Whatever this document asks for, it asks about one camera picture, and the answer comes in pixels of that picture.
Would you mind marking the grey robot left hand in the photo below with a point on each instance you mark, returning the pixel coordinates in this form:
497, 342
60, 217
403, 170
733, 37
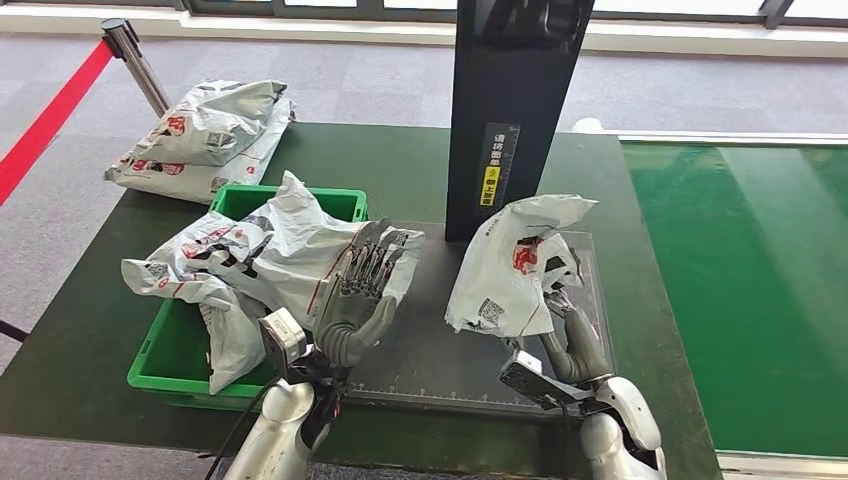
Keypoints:
351, 318

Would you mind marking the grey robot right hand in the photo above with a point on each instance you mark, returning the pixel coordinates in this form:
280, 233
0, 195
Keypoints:
580, 354

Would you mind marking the grey courier parcel bag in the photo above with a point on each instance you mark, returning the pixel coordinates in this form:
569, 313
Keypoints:
503, 278
225, 351
298, 252
199, 182
218, 122

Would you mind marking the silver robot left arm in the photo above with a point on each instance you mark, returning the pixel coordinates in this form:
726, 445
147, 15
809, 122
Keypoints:
278, 430

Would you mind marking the green conveyor belt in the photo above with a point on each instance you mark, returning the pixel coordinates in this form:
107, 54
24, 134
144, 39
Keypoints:
729, 265

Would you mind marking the red barrier belt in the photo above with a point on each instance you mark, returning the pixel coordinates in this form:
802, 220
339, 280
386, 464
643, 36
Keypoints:
50, 122

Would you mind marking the green plastic crate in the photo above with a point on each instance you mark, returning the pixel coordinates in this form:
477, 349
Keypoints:
166, 351

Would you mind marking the black and yellow label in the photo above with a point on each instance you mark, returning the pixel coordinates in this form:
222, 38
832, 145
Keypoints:
497, 172

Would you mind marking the black scanner column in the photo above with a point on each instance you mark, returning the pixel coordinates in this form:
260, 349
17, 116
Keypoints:
484, 99

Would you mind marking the glossy black scanner screen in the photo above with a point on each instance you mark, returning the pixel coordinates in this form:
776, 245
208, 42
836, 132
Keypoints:
530, 23

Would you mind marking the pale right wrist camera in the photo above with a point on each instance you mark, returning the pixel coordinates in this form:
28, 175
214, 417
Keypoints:
530, 387

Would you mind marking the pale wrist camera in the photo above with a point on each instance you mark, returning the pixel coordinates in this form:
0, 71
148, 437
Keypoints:
281, 334
530, 387

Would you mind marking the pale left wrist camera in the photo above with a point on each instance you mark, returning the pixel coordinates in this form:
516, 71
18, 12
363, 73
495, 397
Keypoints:
281, 334

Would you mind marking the black scanner base plate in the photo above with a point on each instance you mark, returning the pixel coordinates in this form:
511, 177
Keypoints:
424, 344

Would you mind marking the metal stanchion post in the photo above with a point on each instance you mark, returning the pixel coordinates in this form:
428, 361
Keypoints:
140, 69

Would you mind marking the dark window frame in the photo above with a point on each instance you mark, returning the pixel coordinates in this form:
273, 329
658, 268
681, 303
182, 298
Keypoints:
232, 8

